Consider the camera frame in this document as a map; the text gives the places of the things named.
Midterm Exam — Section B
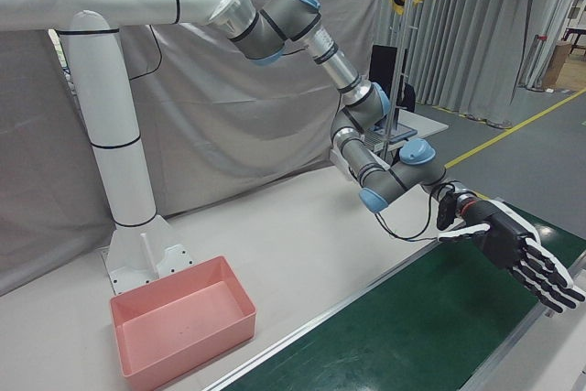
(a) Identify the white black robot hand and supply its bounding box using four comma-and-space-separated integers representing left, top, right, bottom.
437, 196, 586, 317

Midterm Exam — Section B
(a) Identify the pink plastic basket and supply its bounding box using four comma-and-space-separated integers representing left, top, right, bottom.
109, 255, 258, 391

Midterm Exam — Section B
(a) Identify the green conveyor belt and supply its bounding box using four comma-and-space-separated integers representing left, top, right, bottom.
196, 201, 586, 391

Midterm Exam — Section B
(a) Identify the white desk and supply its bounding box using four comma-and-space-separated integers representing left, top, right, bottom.
364, 105, 450, 154

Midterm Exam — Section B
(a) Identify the grey laptop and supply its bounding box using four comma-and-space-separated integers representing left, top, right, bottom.
364, 127, 418, 152

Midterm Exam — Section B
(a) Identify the black office chair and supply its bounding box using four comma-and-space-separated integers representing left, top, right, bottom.
396, 82, 417, 113

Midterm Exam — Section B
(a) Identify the brown cardboard box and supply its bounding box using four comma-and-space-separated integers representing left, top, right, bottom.
543, 40, 574, 90

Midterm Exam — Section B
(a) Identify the grey pleated room curtain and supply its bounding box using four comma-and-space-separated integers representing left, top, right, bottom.
379, 0, 569, 129

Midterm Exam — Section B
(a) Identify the black monitor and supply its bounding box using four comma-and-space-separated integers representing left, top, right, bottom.
368, 44, 399, 99

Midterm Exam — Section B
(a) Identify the long grey backdrop curtain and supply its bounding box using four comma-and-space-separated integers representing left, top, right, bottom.
0, 0, 384, 296

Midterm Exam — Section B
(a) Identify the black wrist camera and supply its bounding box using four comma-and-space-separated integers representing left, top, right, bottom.
437, 187, 459, 231

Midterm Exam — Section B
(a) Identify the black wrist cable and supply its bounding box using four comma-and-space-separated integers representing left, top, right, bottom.
373, 182, 454, 242

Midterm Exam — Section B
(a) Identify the white T-shaped robot pedestal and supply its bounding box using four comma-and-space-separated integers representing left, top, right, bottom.
0, 0, 246, 296

